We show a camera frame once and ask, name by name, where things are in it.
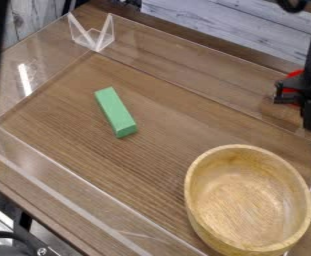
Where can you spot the wooden bowl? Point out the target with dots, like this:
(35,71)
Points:
(247,201)

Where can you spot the clear acrylic corner bracket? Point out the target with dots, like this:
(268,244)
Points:
(92,38)

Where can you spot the black metal table frame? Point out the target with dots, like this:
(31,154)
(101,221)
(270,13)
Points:
(37,248)

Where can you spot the clear acrylic tray wall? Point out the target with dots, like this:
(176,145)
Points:
(109,193)

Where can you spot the red plush strawberry toy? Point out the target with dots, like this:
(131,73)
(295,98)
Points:
(291,88)

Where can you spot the green rectangular block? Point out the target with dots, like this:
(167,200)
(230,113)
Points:
(116,113)

